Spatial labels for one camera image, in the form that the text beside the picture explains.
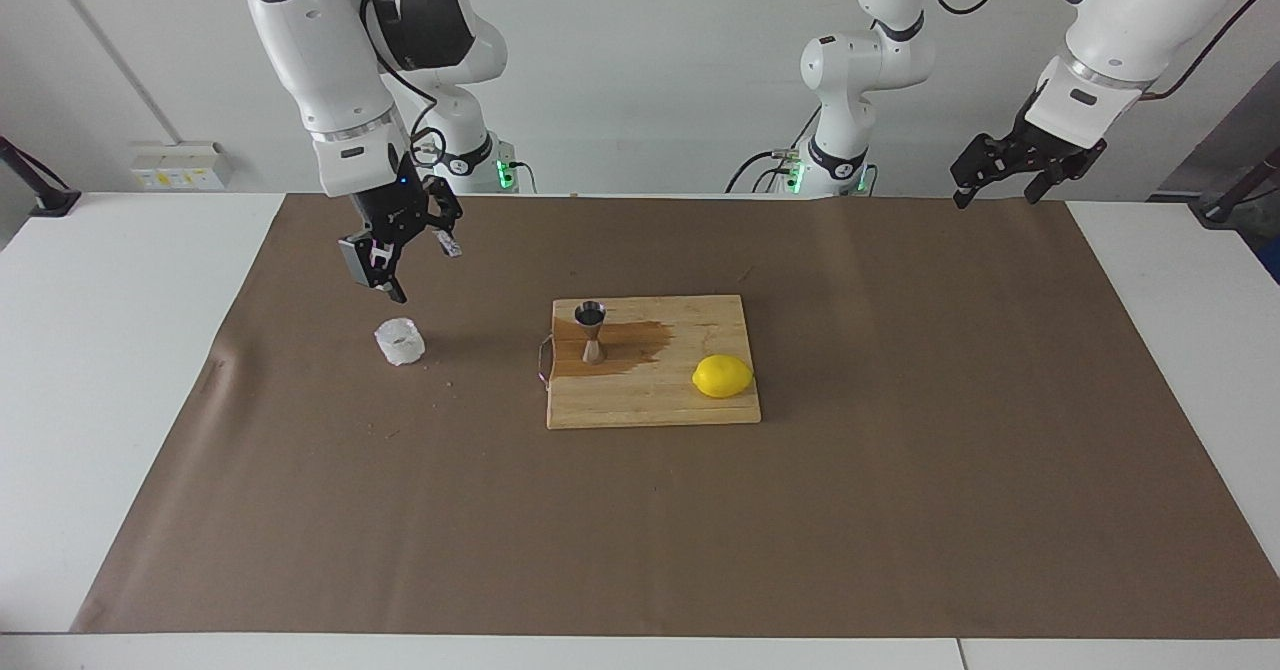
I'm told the black clamp stand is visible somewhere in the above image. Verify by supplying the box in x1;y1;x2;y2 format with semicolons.
0;135;81;218
1190;148;1280;228

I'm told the yellow lemon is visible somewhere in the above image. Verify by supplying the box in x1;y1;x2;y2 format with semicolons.
692;354;754;399

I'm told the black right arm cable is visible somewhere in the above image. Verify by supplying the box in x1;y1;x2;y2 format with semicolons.
345;0;448;168

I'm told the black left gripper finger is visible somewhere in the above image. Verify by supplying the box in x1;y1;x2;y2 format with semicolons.
950;135;1019;209
1023;142;1108;204

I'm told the brown paper mat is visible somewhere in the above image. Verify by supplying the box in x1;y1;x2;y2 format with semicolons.
70;193;1280;641

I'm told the dark grey panel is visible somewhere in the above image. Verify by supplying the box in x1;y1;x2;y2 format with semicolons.
1165;58;1280;201

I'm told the white wall socket box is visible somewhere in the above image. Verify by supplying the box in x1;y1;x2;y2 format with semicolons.
130;140;233;191

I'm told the steel double jigger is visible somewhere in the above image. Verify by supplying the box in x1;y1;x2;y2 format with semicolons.
573;300;608;366

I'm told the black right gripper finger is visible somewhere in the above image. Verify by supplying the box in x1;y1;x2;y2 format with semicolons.
425;178;464;259
338;233;409;303

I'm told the clear textured cup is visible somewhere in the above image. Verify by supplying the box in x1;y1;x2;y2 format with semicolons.
374;317;426;368

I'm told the black left base cable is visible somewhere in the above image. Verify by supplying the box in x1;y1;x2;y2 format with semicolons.
727;148;804;194

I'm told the wooden cutting board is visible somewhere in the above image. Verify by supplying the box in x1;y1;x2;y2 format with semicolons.
537;295;762;431

